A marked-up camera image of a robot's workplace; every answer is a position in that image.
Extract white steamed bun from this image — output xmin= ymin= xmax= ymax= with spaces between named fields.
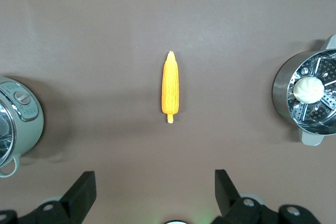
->
xmin=292 ymin=77 xmax=324 ymax=104

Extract grey-green steel cooking pot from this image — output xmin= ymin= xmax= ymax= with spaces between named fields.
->
xmin=0 ymin=76 xmax=45 ymax=179

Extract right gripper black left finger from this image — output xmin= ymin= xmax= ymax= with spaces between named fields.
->
xmin=59 ymin=170 xmax=97 ymax=224

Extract steel steamer pot grey handles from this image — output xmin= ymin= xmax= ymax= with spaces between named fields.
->
xmin=272 ymin=34 xmax=336 ymax=146

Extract brown table cover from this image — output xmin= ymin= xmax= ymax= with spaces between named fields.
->
xmin=0 ymin=0 xmax=336 ymax=224

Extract yellow corn cob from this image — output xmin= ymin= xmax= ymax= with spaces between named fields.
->
xmin=160 ymin=50 xmax=181 ymax=124

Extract perforated steel steamer basket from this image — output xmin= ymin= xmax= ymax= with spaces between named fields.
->
xmin=288 ymin=49 xmax=336 ymax=135

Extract glass pot lid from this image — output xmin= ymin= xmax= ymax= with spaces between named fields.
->
xmin=0 ymin=100 xmax=17 ymax=168

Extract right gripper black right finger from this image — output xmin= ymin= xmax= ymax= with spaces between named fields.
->
xmin=214 ymin=169 xmax=241 ymax=217

